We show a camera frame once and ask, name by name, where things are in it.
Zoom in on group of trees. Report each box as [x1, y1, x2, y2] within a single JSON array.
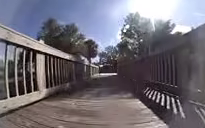
[[98, 11, 184, 65], [36, 17, 100, 64]]

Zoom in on dark wooden railing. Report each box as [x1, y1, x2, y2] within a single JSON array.
[[116, 19, 205, 128]]

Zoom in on wooden plank bridge deck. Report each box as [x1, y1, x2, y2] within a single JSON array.
[[0, 75, 171, 128]]

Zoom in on pale wooden railing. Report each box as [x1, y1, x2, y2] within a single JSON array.
[[0, 19, 100, 118]]

